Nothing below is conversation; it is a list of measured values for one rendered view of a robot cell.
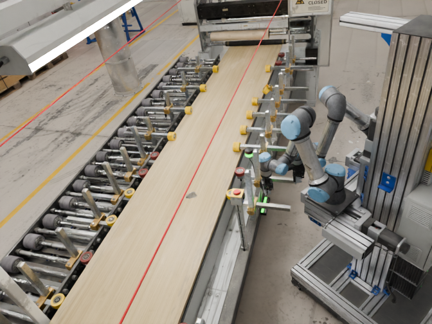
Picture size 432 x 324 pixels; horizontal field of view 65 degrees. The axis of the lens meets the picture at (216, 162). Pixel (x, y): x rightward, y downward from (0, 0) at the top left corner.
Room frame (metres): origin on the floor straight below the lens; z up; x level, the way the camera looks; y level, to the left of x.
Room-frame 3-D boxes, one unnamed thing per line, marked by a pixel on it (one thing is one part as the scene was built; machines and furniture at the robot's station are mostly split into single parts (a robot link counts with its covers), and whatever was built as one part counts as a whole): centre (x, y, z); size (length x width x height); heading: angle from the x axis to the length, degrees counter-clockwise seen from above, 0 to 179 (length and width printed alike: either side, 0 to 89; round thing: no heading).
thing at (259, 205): (1.70, -0.25, 0.81); 0.44 x 0.03 x 0.04; 67
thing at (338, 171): (1.44, -0.67, 1.21); 0.13 x 0.12 x 0.14; 130
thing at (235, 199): (1.44, -0.09, 1.18); 0.07 x 0.07 x 0.08; 67
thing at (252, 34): (4.52, -0.82, 1.05); 1.43 x 0.12 x 0.12; 67
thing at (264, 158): (1.67, -0.31, 1.22); 0.09 x 0.08 x 0.11; 40
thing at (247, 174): (1.68, -0.19, 0.93); 0.04 x 0.04 x 0.48; 67
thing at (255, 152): (1.91, -0.29, 0.91); 0.04 x 0.04 x 0.48; 67
